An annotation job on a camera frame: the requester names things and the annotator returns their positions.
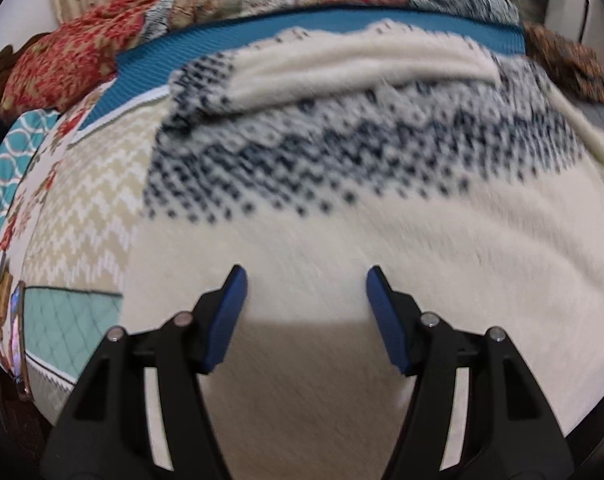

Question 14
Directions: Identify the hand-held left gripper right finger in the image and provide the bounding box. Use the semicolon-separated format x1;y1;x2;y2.
366;265;575;480

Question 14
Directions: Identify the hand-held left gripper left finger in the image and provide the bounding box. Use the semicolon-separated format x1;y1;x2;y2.
41;264;249;480

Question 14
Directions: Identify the white fleece sweater navy pattern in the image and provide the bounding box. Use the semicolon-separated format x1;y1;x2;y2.
119;19;604;480

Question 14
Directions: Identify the patchwork beige teal bedspread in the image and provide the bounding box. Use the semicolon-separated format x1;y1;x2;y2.
0;7;528;411

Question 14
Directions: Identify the red floral patchwork quilt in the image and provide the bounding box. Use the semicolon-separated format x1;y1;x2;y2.
0;0;523;122

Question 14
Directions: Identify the dark orange floral cloth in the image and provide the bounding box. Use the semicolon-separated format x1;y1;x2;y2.
522;22;604;107

